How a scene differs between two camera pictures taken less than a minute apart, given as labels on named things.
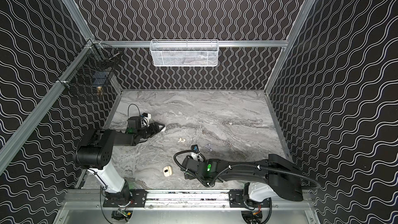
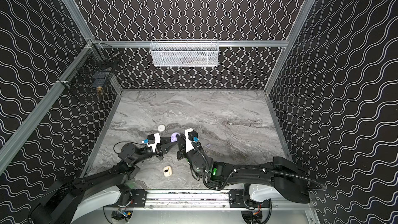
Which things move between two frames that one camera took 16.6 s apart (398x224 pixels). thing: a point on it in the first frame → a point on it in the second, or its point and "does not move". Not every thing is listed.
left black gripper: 147,129 → 161,146
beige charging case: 167,171 does not move
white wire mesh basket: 184,53 does not move
